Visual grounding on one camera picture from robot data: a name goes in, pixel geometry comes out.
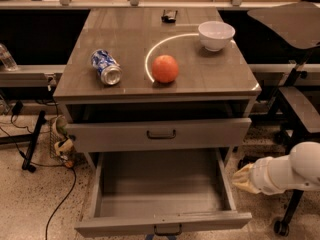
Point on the black office chair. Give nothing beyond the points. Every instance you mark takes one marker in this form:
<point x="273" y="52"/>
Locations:
<point x="299" y="25"/>

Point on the small black object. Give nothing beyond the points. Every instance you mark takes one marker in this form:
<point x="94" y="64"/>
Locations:
<point x="169" y="16"/>

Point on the grey drawer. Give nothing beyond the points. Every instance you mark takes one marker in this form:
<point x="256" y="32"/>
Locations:
<point x="158" y="135"/>
<point x="164" y="192"/>

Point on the blue tape cross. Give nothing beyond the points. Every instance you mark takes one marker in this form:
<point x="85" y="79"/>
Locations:
<point x="156" y="237"/>

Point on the white bowl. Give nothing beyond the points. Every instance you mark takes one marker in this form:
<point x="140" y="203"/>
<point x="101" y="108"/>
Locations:
<point x="215" y="35"/>

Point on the clear plastic bottle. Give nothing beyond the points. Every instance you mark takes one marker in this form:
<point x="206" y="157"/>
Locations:
<point x="7" y="59"/>

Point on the orange fruit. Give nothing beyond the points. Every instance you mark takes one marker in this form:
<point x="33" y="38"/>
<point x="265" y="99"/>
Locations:
<point x="165" y="69"/>

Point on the blue white soda can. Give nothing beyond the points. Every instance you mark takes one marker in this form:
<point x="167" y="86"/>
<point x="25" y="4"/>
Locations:
<point x="108" y="69"/>

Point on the grey drawer cabinet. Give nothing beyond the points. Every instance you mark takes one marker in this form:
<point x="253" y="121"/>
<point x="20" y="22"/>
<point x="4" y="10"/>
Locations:
<point x="134" y="82"/>

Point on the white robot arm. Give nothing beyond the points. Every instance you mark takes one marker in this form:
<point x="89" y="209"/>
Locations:
<point x="299" y="170"/>

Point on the black stand leg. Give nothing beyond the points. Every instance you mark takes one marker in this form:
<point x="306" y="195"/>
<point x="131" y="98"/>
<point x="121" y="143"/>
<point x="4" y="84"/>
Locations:
<point x="30" y="138"/>

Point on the wire basket with items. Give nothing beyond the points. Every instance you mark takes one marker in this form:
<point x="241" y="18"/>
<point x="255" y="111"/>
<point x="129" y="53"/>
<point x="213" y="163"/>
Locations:
<point x="63" y="146"/>

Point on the beige padded gripper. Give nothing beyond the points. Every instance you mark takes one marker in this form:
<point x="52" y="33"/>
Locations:
<point x="261" y="176"/>

